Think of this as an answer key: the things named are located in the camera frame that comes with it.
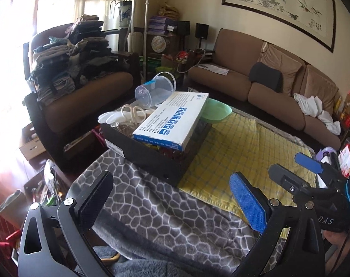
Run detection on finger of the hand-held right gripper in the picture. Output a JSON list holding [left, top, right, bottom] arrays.
[[295, 152, 337, 181], [269, 164, 317, 198]]

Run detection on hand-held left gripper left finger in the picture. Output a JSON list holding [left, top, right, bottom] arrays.
[[18, 170, 115, 277]]

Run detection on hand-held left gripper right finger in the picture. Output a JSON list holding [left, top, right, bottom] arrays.
[[229, 172, 327, 277]]

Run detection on white cloth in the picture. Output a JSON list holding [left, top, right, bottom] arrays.
[[293, 92, 325, 119]]

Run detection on black storage box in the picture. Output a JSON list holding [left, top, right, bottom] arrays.
[[101, 115, 213, 187]]

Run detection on cream handled scissors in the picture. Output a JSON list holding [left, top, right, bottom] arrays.
[[121, 105, 147, 123]]

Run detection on blue white cardboard box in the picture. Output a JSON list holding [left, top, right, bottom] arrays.
[[132, 91, 209, 153]]

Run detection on person's right forearm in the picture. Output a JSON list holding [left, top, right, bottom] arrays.
[[322, 230, 350, 266]]

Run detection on purple white plastic device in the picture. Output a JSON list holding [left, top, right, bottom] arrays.
[[315, 147, 338, 165]]

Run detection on red white packets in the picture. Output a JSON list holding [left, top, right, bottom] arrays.
[[338, 143, 350, 179]]

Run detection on yellow checkered cloth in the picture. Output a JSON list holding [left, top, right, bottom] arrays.
[[178, 111, 317, 238]]

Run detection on grey patterned blanket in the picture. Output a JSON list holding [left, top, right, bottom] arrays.
[[67, 137, 315, 277]]

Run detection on open cardboard box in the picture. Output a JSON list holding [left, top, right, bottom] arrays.
[[18, 123, 48, 160]]

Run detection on grey metal bin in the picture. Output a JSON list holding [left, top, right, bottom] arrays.
[[0, 190, 27, 223]]

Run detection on white plastic spoon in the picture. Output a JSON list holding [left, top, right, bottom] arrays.
[[98, 111, 129, 124]]

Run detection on grey blue fleece blanket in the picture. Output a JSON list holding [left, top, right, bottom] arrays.
[[93, 245, 239, 277]]

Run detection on green bowl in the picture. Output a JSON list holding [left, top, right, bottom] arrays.
[[201, 98, 232, 124]]

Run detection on dark grey cushion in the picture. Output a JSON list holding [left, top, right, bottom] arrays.
[[249, 62, 283, 93]]

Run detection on brown wooden armchair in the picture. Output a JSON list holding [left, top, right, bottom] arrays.
[[23, 23, 142, 171]]

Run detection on beige sofa pillow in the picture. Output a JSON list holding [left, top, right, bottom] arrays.
[[260, 42, 304, 96]]

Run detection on brown fabric sofa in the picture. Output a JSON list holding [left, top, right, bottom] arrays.
[[188, 28, 344, 151]]

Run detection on clear plastic container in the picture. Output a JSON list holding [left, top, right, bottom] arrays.
[[135, 72, 178, 107]]

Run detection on white papers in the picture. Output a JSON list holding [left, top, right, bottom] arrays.
[[196, 63, 230, 75]]

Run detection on pile of folded clothes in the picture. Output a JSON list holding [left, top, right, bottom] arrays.
[[29, 14, 118, 106]]

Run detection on red white snack bag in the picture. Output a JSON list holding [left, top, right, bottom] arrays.
[[176, 50, 191, 64]]

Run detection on dark wooden side table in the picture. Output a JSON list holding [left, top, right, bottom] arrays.
[[106, 27, 145, 54]]

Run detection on round decorated tin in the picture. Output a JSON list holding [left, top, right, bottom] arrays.
[[151, 35, 167, 53]]

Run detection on black speaker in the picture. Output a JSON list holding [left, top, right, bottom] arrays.
[[178, 21, 191, 36], [195, 23, 209, 39]]

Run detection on brown cardboard box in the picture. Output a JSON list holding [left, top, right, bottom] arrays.
[[150, 33, 179, 55]]

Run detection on stack of purple boxes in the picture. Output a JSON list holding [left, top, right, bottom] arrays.
[[147, 15, 178, 34]]

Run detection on white garment steamer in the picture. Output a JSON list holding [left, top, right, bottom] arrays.
[[126, 0, 152, 84]]

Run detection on orchid in blue white pot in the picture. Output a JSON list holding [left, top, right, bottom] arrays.
[[101, 0, 134, 29]]

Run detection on tan crumpled bag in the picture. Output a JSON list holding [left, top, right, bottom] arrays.
[[158, 3, 179, 21]]

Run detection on white cable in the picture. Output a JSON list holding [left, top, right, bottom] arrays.
[[177, 49, 214, 74]]

